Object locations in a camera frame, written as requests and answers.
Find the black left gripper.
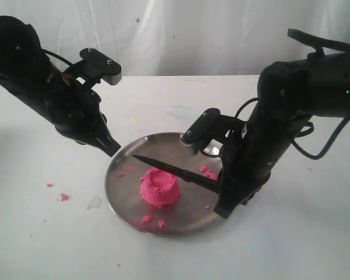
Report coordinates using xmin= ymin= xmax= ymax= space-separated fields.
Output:
xmin=45 ymin=74 xmax=120 ymax=156

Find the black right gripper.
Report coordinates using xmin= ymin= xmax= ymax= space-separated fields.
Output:
xmin=213 ymin=110 xmax=303 ymax=219

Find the black knife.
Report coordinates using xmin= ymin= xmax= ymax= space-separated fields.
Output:
xmin=133 ymin=155 xmax=222 ymax=194

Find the pink clay lump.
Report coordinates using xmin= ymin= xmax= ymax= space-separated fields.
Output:
xmin=139 ymin=168 xmax=181 ymax=208

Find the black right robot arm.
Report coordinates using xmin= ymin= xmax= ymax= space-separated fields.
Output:
xmin=213 ymin=29 xmax=350 ymax=218

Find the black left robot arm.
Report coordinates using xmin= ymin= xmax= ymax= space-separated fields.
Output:
xmin=0 ymin=16 xmax=121 ymax=156

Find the round steel plate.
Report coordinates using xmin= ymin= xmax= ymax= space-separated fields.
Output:
xmin=105 ymin=132 xmax=222 ymax=236

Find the clear tape scrap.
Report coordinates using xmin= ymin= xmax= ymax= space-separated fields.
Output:
xmin=86 ymin=195 xmax=103 ymax=210

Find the large pink dough crumb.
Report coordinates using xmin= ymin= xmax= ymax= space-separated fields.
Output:
xmin=60 ymin=193 xmax=70 ymax=202

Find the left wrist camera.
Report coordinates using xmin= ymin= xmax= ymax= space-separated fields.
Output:
xmin=79 ymin=48 xmax=122 ymax=86

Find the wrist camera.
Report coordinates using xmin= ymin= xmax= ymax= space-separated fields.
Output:
xmin=180 ymin=108 xmax=221 ymax=156
xmin=79 ymin=48 xmax=122 ymax=86

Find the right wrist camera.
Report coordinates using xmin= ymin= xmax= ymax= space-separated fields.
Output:
xmin=180 ymin=108 xmax=221 ymax=156

